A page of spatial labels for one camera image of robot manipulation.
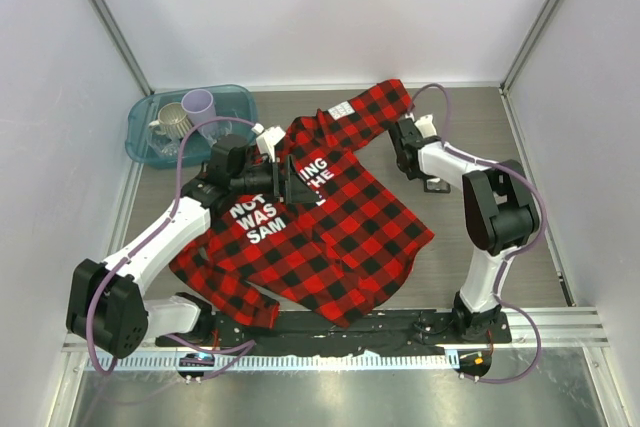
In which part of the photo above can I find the red black plaid shirt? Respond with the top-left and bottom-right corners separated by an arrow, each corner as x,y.
169,79 -> 433,329

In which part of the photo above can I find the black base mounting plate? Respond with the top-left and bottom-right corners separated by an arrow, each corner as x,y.
181,309 -> 512,357

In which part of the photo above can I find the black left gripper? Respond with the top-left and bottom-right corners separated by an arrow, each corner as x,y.
231,154 -> 319,205

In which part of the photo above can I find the teal plastic bin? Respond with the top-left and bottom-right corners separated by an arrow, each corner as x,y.
125,84 -> 258,169

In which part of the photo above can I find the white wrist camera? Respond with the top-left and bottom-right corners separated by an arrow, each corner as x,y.
414,114 -> 437,138
252,123 -> 285,161

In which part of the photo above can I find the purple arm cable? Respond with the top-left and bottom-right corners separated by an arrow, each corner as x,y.
85,117 -> 266,383
408,82 -> 547,386

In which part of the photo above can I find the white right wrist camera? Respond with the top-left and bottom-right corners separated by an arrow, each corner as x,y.
414,114 -> 437,138

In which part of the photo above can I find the lilac plastic cup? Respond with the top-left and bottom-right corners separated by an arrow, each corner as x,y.
181,89 -> 217,136

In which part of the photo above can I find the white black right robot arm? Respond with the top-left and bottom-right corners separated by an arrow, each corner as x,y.
389,115 -> 541,342

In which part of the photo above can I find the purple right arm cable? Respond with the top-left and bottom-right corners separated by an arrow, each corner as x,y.
408,82 -> 547,386

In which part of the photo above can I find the grey ribbed ceramic mug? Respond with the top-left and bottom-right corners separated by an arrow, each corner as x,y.
148,102 -> 193,140

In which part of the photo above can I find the white slotted cable duct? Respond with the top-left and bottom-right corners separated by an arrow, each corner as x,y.
116,350 -> 459,372

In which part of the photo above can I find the clear plastic cup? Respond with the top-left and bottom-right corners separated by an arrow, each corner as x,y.
147,128 -> 181,159

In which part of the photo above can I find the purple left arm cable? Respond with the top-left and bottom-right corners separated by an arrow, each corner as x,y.
85,117 -> 266,383

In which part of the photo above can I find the clear drinking glass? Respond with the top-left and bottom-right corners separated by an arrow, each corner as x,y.
198,120 -> 233,146

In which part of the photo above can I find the small black jewellery box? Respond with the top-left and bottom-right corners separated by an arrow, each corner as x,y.
423,175 -> 451,194

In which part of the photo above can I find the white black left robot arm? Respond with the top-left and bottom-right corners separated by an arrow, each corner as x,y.
66,127 -> 318,368

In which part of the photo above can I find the aluminium front frame rail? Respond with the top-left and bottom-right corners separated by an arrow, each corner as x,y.
62,310 -> 609,353

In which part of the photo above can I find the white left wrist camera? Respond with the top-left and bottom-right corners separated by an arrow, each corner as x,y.
252,123 -> 285,161

